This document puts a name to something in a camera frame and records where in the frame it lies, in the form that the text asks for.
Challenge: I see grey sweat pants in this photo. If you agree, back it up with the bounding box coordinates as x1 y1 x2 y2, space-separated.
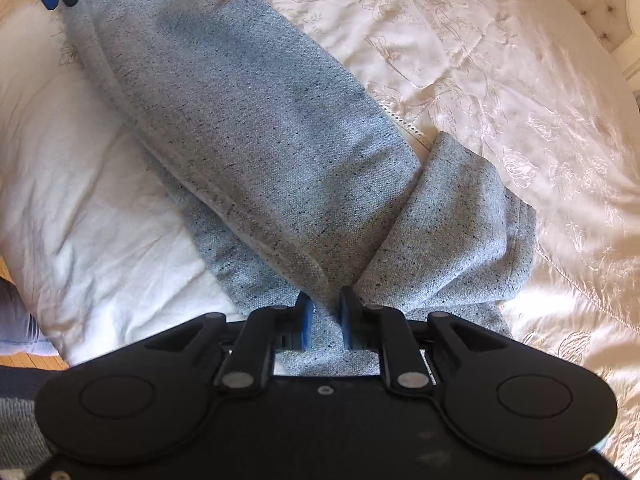
65 0 536 376

